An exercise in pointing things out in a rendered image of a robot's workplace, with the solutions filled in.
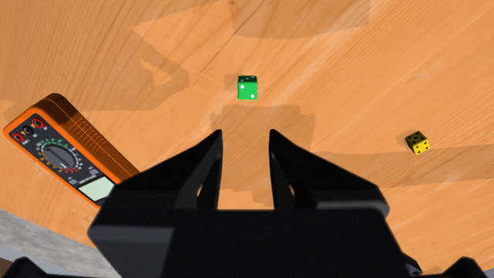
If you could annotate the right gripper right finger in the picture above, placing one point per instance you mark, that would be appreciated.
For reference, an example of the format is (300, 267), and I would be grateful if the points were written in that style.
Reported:
(316, 182)

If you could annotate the yellow die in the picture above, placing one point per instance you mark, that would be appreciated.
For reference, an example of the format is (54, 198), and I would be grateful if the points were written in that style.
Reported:
(417, 142)

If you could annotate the green die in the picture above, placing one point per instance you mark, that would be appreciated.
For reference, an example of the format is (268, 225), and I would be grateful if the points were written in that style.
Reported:
(247, 87)

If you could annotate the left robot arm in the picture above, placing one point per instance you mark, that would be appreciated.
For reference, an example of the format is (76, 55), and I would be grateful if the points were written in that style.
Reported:
(415, 268)

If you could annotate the orange digital multimeter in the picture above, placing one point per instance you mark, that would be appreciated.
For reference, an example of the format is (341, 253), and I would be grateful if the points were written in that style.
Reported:
(58, 137)

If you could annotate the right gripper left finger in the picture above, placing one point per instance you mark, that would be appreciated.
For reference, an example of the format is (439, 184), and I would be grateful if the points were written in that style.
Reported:
(177, 180)

